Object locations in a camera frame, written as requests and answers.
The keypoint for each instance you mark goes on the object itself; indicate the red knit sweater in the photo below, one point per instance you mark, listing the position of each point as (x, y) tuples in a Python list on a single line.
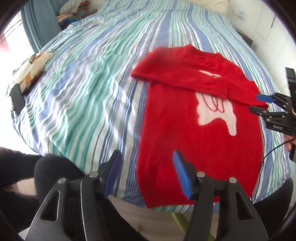
[(197, 103)]

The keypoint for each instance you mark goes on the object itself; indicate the pile of clothes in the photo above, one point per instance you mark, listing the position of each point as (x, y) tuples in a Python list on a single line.
[(72, 11)]

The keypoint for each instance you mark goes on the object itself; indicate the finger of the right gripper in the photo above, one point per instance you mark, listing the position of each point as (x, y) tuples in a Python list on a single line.
[(270, 98), (261, 111)]

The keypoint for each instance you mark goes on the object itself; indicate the teal blue curtain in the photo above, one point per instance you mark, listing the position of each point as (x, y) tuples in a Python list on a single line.
[(39, 19)]

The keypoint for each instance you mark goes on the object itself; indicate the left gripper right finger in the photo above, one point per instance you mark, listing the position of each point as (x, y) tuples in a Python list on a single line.
[(238, 218)]

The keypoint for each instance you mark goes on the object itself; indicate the black phone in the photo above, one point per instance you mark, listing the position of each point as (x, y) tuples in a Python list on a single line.
[(17, 99)]

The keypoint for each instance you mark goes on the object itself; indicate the blue wall socket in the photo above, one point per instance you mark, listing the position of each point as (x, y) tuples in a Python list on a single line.
[(238, 13)]

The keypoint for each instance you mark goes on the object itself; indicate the dark wooden nightstand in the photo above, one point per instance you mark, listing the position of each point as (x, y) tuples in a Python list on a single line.
[(244, 36)]

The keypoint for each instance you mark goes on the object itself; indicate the person's right hand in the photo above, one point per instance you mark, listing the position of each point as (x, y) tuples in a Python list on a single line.
[(289, 143)]

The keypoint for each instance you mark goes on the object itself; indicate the striped blue green bedspread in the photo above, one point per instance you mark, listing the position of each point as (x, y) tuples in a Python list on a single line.
[(86, 104)]

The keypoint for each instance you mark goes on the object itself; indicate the cream padded headboard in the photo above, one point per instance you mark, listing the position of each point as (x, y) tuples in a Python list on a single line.
[(216, 6)]

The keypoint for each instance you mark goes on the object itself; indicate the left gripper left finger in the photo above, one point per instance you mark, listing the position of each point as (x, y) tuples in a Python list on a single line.
[(78, 201)]

